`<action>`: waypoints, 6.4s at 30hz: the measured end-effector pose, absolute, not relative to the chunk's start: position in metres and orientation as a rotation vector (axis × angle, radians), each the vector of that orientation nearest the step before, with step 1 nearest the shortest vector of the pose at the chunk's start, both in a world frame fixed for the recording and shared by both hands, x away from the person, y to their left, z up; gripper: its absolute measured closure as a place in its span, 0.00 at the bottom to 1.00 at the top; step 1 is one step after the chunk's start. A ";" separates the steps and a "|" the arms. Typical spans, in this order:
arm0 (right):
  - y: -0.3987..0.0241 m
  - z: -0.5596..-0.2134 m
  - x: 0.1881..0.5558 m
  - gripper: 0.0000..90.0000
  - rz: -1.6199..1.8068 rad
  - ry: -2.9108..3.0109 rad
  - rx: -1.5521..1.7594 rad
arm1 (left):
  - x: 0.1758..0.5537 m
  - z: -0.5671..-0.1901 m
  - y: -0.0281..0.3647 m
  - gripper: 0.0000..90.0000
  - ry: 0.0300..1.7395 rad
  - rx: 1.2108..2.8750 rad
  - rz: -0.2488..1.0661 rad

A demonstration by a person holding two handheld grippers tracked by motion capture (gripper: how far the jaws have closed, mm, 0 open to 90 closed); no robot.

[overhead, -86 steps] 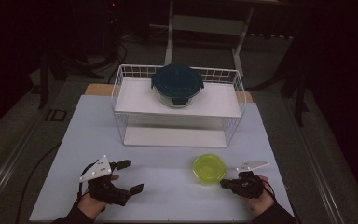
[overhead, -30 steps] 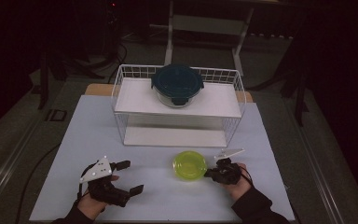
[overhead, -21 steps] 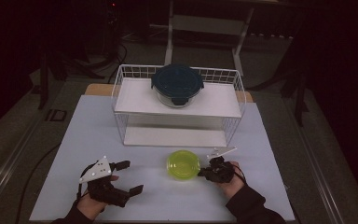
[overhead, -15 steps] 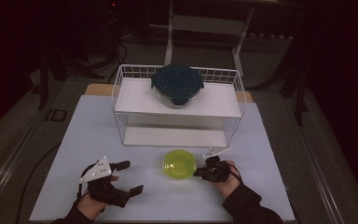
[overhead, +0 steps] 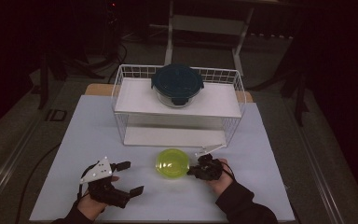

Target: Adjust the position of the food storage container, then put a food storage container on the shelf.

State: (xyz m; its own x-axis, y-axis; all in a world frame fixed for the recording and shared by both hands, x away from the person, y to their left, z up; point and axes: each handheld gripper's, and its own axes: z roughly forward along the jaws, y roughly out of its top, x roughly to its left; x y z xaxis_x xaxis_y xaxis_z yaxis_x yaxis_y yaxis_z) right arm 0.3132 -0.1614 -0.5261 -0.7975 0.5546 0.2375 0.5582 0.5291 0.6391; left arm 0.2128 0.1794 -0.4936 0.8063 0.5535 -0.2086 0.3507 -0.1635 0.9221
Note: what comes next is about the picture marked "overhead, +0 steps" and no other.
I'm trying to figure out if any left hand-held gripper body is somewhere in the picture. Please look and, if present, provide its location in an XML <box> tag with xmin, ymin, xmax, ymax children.
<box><xmin>79</xmin><ymin>156</ymin><xmax>131</xmax><ymax>209</ymax></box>

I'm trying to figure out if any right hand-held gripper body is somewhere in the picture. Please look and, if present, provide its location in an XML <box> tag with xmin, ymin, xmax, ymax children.
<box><xmin>195</xmin><ymin>143</ymin><xmax>227</xmax><ymax>182</ymax></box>

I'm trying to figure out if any yellow-green bowl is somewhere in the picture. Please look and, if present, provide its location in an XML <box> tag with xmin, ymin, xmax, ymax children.
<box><xmin>155</xmin><ymin>147</ymin><xmax>190</xmax><ymax>180</ymax></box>

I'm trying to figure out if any white wire rack shelf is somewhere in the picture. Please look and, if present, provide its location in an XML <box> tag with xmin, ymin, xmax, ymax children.
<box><xmin>111</xmin><ymin>63</ymin><xmax>247</xmax><ymax>147</ymax></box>

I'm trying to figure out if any glass container with blue lid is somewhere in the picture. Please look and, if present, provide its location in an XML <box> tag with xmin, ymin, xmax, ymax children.
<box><xmin>150</xmin><ymin>63</ymin><xmax>205</xmax><ymax>109</ymax></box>

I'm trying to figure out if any person's right hand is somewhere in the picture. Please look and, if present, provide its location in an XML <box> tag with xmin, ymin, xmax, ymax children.
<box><xmin>206</xmin><ymin>159</ymin><xmax>236</xmax><ymax>197</ymax></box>

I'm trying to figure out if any person's left hand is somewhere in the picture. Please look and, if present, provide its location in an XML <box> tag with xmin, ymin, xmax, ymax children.
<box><xmin>76</xmin><ymin>193</ymin><xmax>107</xmax><ymax>222</ymax></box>

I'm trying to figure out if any black stand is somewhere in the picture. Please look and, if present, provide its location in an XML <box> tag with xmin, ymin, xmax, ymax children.
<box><xmin>38</xmin><ymin>50</ymin><xmax>68</xmax><ymax>110</ymax></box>
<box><xmin>281</xmin><ymin>69</ymin><xmax>310</xmax><ymax>127</ymax></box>

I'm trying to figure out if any grey metal stand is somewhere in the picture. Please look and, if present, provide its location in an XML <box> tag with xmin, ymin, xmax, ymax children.
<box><xmin>163</xmin><ymin>0</ymin><xmax>255</xmax><ymax>76</ymax></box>

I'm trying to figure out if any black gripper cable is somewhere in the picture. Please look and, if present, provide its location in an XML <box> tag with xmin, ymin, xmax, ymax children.
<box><xmin>220</xmin><ymin>161</ymin><xmax>236</xmax><ymax>182</ymax></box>
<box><xmin>76</xmin><ymin>163</ymin><xmax>99</xmax><ymax>202</ymax></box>

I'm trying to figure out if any black floor cable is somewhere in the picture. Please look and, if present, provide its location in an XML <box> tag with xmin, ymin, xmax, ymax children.
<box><xmin>14</xmin><ymin>142</ymin><xmax>62</xmax><ymax>224</ymax></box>

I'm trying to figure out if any bundle of black cables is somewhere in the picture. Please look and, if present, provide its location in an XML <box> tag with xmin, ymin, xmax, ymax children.
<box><xmin>83</xmin><ymin>41</ymin><xmax>129</xmax><ymax>83</ymax></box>

